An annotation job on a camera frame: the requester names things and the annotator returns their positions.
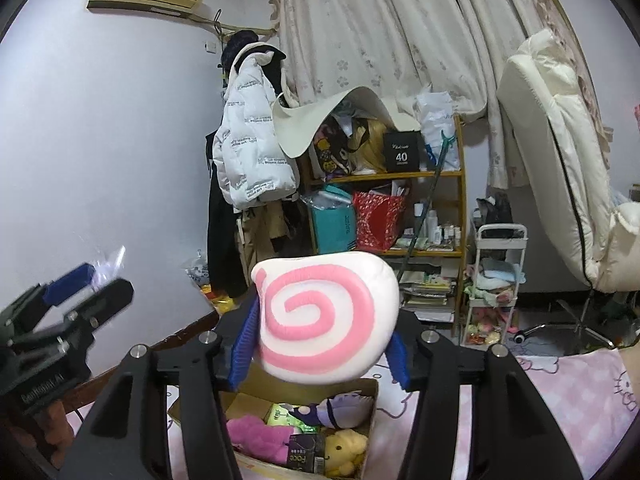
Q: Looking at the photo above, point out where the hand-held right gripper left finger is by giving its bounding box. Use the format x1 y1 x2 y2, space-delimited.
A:
57 292 263 480

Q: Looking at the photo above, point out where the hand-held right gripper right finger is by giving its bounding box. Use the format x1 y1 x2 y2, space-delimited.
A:
387 310 583 480

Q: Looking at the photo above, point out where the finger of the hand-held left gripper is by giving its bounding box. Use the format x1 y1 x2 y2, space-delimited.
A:
60 279 135 333
10 262 97 321

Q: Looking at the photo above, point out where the cardboard box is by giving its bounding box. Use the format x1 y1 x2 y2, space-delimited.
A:
167 375 381 480

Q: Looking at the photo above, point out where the green tissue packet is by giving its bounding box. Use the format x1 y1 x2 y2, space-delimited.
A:
265 402 321 435

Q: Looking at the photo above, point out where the purple plush toy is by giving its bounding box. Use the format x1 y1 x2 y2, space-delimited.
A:
287 391 377 430

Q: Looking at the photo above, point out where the pink plush toy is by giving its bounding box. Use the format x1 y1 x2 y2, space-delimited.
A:
226 414 296 463

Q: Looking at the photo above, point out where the pink swirl plush pillow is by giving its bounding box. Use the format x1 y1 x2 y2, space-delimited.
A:
250 252 401 386

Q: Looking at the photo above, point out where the yellow dog plush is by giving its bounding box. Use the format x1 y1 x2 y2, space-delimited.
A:
324 428 370 478

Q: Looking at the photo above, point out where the black packet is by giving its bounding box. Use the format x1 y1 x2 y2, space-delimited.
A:
287 432 327 475

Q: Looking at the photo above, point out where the stack of books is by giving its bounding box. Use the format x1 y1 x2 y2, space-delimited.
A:
397 270 458 323

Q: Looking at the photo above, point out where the plastic bag of toys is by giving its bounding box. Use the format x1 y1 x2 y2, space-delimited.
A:
185 255 236 316

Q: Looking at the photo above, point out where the beige coat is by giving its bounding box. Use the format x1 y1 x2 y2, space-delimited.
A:
235 200 301 286

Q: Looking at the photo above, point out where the black coat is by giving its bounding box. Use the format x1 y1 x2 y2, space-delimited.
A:
206 130 249 298

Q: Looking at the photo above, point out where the white trolley cart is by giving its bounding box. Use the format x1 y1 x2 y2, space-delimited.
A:
460 224 528 348

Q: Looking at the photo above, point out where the row of toiletry bottles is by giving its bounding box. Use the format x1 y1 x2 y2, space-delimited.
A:
400 202 463 251

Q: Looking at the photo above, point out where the red gift bag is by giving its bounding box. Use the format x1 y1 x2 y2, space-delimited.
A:
352 190 407 253

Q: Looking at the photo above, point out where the teal bag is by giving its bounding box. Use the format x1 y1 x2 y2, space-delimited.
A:
306 185 357 256

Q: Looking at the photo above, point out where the dark bag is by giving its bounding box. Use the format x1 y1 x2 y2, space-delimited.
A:
475 195 513 226

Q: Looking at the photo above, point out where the wooden shelf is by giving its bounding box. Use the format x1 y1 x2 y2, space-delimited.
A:
300 115 468 338

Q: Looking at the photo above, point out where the black box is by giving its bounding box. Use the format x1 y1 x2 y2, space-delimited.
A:
382 130 423 173

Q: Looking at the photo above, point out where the yellow cloth bundle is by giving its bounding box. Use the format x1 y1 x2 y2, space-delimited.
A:
350 120 388 173

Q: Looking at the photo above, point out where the white puffer jacket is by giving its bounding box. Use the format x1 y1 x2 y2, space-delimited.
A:
212 42 301 211

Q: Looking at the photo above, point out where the black printed bag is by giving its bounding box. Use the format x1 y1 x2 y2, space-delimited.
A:
312 115 351 181

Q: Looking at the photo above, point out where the cream cloth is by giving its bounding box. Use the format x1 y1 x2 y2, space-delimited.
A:
272 86 423 158

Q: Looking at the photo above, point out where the white plastic bag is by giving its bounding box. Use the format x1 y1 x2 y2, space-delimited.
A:
415 90 461 171

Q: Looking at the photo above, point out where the cream office chair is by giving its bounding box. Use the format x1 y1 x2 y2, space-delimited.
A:
496 30 640 351

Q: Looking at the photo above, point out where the dark knit hat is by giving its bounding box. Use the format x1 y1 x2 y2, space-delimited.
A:
221 30 261 68

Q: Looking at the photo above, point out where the floral cream curtain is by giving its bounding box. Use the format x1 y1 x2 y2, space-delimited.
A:
270 0 616 191

